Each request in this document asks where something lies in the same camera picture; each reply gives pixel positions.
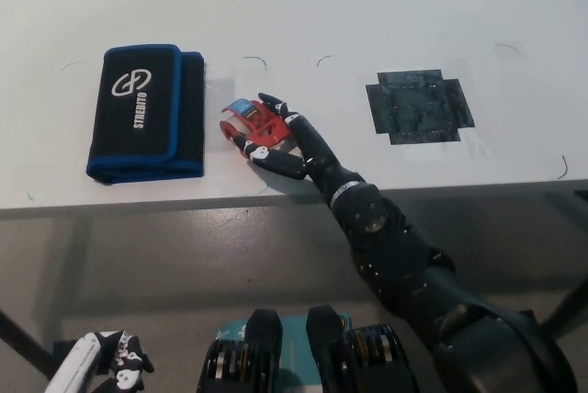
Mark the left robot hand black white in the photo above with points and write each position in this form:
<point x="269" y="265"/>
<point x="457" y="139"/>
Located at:
<point x="121" y="356"/>

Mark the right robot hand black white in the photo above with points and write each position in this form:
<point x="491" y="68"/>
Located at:
<point x="317" y="149"/>

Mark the red tape dispenser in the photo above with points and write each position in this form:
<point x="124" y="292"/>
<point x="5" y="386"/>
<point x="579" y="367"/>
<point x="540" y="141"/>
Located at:
<point x="266" y="129"/>

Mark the black tape patch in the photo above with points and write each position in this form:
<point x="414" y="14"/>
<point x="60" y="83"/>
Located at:
<point x="418" y="108"/>

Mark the black ribbed robot body block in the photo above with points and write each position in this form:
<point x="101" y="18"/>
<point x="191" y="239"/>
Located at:
<point x="239" y="361"/>
<point x="367" y="356"/>

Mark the black pouch with blue trim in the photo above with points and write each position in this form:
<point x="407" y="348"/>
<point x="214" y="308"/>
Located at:
<point x="138" y="113"/>

